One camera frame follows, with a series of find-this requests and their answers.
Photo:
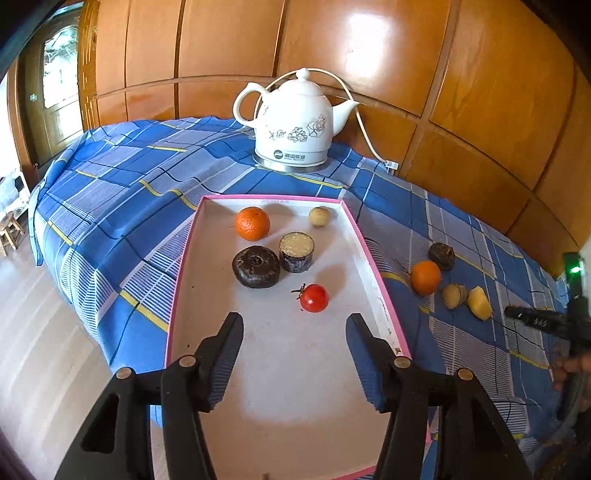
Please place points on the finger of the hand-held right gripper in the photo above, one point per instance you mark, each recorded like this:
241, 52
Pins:
531, 317

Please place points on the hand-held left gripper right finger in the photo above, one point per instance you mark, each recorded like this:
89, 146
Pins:
367, 360

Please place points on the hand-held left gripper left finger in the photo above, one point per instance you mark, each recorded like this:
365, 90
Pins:
226, 355

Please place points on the yellow fruit wedge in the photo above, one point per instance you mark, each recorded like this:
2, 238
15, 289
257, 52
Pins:
480, 303

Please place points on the wedge-cut sugarcane piece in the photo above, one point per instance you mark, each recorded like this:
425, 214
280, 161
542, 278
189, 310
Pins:
455, 296

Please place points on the red cherry tomato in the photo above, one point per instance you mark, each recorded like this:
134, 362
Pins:
315, 298

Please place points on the pink-rimmed white tray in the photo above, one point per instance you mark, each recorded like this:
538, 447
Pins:
286, 415

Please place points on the large dark water chestnut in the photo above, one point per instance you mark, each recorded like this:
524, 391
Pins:
256, 266

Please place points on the small orange mandarin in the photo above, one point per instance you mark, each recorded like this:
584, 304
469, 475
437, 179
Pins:
425, 278

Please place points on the small dark water chestnut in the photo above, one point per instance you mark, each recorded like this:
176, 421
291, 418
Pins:
442, 255

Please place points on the short purple sugarcane piece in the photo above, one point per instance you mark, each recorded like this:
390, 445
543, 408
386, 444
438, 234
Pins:
297, 251

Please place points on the large orange mandarin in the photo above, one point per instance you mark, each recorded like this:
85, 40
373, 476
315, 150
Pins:
252, 224

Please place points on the large tan longan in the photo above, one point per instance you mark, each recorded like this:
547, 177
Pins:
319, 217

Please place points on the person's right hand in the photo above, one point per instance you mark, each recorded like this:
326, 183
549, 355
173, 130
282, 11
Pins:
563, 371

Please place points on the silver kettle base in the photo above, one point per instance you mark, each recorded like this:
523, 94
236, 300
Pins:
288, 169

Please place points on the blue plaid cloth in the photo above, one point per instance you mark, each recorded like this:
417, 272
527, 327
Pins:
115, 184

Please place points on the white ceramic electric kettle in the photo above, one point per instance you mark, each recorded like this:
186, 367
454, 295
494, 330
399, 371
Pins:
295, 120

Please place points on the small wooden stool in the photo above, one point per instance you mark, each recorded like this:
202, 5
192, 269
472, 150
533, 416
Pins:
10, 226

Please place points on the white low furniture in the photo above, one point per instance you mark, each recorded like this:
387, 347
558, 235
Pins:
14, 194

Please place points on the wooden panelled wardrobe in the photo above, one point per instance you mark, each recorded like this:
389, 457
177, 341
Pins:
415, 55

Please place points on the wooden door with glass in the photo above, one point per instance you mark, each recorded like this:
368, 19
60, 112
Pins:
55, 92

